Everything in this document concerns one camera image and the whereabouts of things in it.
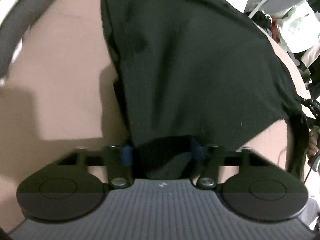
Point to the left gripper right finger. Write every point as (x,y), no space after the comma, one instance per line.
(209,159)

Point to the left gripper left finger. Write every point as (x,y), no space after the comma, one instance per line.
(118,175)

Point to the light green quilted garment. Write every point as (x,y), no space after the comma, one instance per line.
(298,30)

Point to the person's right hand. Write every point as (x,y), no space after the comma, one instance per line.
(312,147)

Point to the black garment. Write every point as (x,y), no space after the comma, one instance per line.
(194,73)

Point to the grey curved chair frame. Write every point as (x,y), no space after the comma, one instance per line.
(16,17)

